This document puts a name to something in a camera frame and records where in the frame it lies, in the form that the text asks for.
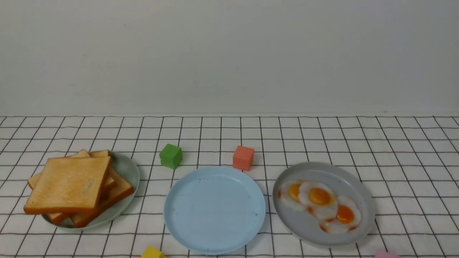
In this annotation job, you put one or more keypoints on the toast slice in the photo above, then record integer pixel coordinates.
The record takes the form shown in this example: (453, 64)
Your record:
(109, 182)
(68, 185)
(57, 218)
(120, 190)

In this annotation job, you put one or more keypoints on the green plate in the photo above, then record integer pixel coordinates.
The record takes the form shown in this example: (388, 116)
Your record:
(125, 168)

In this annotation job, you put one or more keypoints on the grey plate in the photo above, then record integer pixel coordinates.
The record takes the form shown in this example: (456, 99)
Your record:
(305, 226)

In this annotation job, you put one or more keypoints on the fried egg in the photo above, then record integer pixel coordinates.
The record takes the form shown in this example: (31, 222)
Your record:
(318, 199)
(348, 217)
(288, 195)

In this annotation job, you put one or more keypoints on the yellow cube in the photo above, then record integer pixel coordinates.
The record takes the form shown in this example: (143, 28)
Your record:
(151, 252)

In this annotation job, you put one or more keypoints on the light blue plate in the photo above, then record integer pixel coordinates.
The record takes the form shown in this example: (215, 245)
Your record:
(214, 210)

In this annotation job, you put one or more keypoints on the white grid tablecloth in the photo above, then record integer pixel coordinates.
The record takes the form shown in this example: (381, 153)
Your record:
(409, 163)

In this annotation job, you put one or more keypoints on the orange cube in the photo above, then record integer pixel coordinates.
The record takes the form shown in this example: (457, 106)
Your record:
(243, 158)

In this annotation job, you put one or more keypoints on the green cube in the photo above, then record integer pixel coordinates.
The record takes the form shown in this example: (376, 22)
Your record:
(171, 156)

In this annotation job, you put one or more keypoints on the pink cube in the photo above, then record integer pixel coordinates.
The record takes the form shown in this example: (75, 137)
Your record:
(384, 254)

